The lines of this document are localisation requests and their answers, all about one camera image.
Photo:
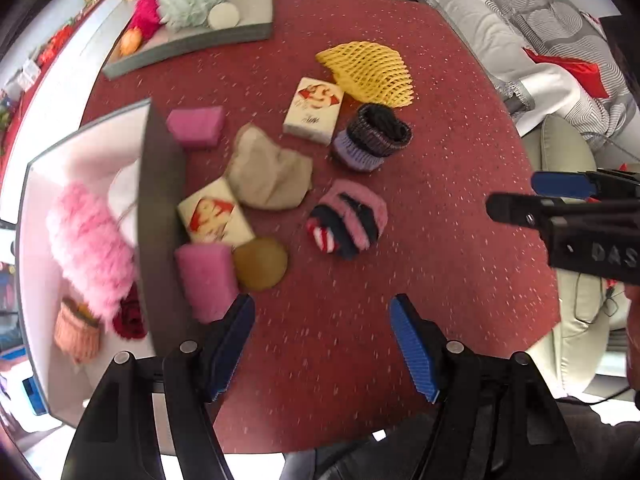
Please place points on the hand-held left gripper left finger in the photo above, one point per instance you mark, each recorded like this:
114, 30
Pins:
232, 345

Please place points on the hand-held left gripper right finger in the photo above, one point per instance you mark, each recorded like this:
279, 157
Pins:
415, 350

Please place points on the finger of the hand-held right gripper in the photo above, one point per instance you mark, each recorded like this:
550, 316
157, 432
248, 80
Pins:
560, 183
515, 208

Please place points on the pink rectangular sponge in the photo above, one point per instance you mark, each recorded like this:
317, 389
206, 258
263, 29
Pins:
195, 127
207, 280

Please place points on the brown round sponge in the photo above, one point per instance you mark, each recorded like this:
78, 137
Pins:
260, 263

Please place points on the white tissue pack red print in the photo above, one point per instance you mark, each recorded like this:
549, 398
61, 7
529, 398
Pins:
312, 110
215, 215

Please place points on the pink black striped sock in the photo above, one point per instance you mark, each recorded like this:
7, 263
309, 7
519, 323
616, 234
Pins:
347, 220

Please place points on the purple black sock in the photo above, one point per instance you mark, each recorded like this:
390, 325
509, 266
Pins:
370, 137

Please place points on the grey storage box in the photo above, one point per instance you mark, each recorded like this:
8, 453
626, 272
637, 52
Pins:
160, 200

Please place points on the beige cloth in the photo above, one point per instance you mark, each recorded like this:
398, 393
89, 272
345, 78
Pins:
270, 175

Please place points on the yellow foam net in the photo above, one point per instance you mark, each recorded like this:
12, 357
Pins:
370, 72

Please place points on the grey shallow tray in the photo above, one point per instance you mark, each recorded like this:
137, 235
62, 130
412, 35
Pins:
200, 47

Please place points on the orange soft toy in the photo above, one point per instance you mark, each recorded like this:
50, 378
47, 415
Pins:
131, 41

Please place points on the beige armchair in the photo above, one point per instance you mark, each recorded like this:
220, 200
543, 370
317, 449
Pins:
575, 310

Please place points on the red rose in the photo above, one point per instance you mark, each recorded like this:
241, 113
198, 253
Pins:
130, 317

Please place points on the red cushion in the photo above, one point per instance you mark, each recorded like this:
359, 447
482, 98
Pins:
570, 70

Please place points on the small woven basket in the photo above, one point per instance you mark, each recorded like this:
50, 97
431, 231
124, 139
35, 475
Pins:
75, 332

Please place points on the pink fluffy duster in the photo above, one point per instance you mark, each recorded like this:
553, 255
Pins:
90, 250

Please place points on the white cloth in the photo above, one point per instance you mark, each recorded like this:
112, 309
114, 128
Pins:
125, 195

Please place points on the grey striped sofa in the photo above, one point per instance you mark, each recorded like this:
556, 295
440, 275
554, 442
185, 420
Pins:
480, 15

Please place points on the white round puff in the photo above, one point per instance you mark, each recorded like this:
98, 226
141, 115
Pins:
223, 16

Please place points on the magenta fluffy ball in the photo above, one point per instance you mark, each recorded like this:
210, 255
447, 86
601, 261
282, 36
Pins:
146, 15

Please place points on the row of small decorations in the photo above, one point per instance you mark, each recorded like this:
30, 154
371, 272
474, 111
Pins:
55, 45

